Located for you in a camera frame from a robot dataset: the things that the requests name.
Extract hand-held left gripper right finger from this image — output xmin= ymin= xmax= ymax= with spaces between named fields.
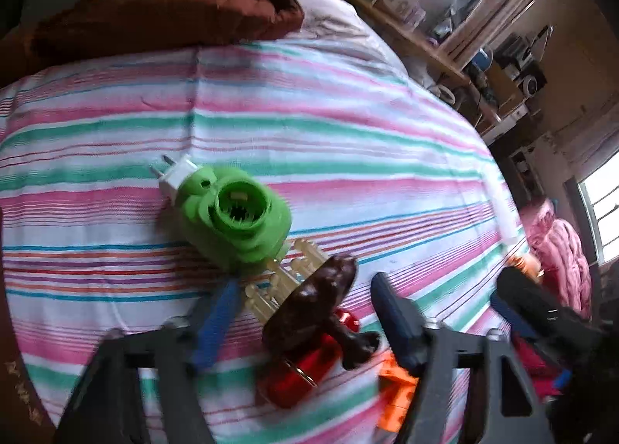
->
xmin=370 ymin=272 xmax=554 ymax=444

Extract cream toy fence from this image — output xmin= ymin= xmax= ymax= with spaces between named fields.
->
xmin=242 ymin=237 xmax=330 ymax=324

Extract red toy car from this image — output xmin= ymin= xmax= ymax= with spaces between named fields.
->
xmin=256 ymin=309 xmax=361 ymax=408

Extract green plug night light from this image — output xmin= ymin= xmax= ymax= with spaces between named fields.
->
xmin=150 ymin=156 xmax=292 ymax=275

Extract small window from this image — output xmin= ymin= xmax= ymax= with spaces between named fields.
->
xmin=575 ymin=168 xmax=619 ymax=266

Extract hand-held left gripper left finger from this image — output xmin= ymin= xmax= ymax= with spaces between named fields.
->
xmin=53 ymin=280 xmax=240 ymax=444

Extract brown quilt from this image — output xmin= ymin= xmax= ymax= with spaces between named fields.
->
xmin=0 ymin=0 xmax=305 ymax=87

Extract orange toy block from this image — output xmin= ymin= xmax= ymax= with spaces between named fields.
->
xmin=377 ymin=350 xmax=421 ymax=431

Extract brown figurine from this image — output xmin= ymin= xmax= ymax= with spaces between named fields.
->
xmin=262 ymin=254 xmax=380 ymax=370

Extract pink cloth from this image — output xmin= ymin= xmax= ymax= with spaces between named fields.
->
xmin=525 ymin=197 xmax=593 ymax=319

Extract striped blanket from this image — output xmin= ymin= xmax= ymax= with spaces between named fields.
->
xmin=0 ymin=38 xmax=533 ymax=444

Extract wooden side shelf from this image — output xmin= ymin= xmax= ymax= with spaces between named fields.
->
xmin=339 ymin=0 xmax=504 ymax=126

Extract small stereo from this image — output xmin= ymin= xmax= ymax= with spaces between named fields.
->
xmin=513 ymin=62 xmax=547 ymax=97

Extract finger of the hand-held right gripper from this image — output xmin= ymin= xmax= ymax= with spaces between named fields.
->
xmin=497 ymin=267 xmax=603 ymax=343
xmin=489 ymin=293 xmax=537 ymax=348

